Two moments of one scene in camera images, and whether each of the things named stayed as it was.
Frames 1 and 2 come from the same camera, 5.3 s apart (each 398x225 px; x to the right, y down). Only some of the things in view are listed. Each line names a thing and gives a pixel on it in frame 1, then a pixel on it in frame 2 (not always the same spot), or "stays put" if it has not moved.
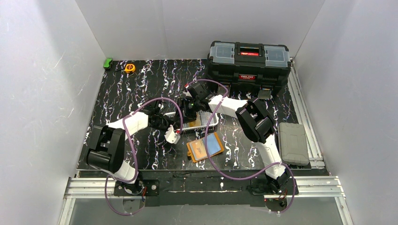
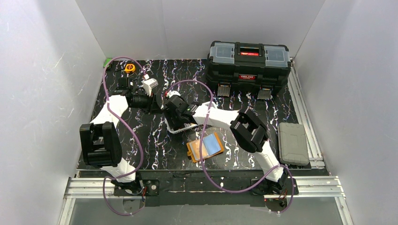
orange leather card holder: [196, 149] stays put
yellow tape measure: [129, 68] stays put
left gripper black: [166, 122] → [152, 103]
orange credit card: [198, 149] stays put
